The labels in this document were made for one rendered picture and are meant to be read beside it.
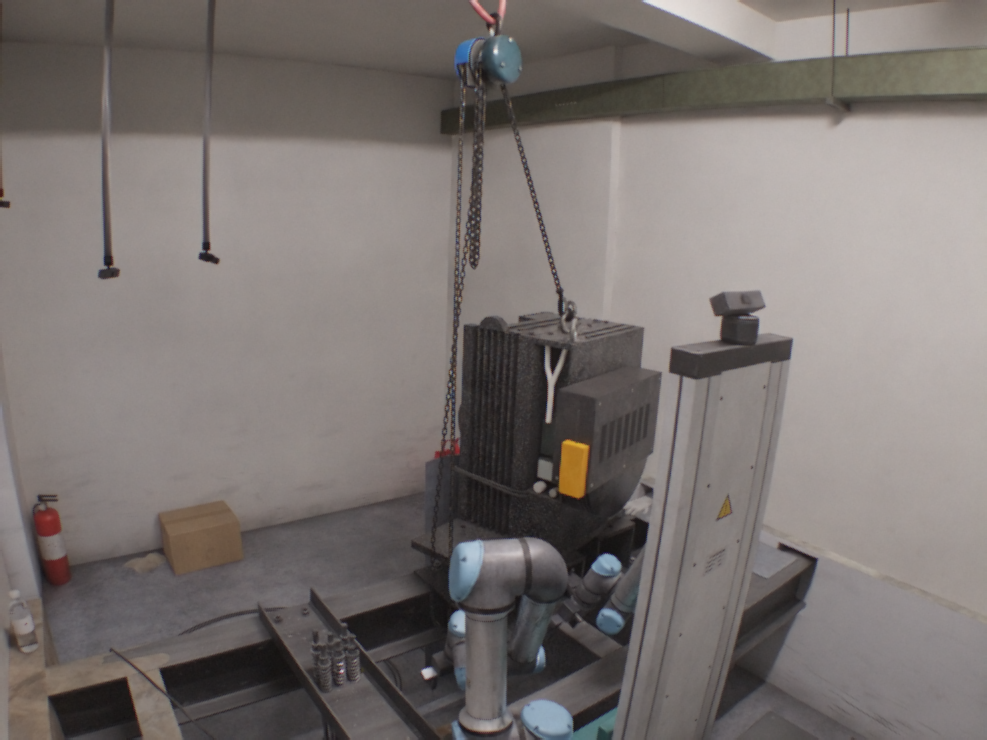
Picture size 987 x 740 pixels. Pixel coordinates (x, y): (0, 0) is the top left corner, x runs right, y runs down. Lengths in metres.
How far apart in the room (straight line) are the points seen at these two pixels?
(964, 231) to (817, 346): 0.74
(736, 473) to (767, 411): 0.14
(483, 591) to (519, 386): 0.96
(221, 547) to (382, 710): 2.21
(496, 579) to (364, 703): 0.80
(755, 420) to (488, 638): 0.67
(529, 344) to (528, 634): 0.93
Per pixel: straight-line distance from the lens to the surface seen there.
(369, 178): 4.18
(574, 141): 3.57
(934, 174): 2.63
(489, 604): 1.29
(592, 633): 2.26
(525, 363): 2.06
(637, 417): 2.14
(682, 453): 1.12
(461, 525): 2.37
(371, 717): 1.90
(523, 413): 2.10
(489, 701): 1.41
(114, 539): 4.19
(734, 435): 1.25
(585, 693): 2.02
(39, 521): 3.89
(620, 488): 2.18
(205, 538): 3.88
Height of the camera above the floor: 1.98
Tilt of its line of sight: 14 degrees down
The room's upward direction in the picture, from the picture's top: 2 degrees clockwise
